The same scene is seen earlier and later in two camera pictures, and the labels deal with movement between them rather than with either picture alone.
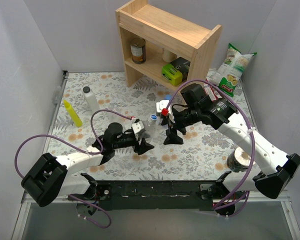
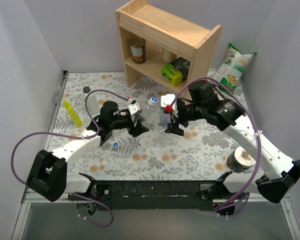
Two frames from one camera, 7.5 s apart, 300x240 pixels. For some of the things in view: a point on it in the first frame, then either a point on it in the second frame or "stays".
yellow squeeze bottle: (77, 118) stays
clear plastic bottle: (152, 130) to (151, 113)
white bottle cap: (153, 117) to (152, 101)
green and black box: (177, 71) stays
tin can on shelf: (138, 48) stays
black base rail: (133, 195) stays
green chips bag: (227, 75) stays
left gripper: (136, 143) to (132, 123)
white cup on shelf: (168, 56) stays
